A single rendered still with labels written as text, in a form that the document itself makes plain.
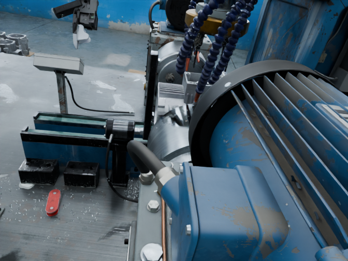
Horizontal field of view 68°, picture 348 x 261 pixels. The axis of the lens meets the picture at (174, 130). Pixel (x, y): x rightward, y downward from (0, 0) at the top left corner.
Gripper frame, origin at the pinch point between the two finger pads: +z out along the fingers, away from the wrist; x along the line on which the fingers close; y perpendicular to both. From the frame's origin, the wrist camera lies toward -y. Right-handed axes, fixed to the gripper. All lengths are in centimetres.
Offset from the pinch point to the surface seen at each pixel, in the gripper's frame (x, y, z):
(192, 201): -89, 33, 39
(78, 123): -10.1, 6.7, 31.4
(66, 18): 500, -165, -229
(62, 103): 8.0, -4.8, 22.6
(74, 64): -3.5, 1.4, 8.8
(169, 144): -54, 35, 36
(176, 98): -26, 39, 22
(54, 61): -3.5, -5.9, 8.3
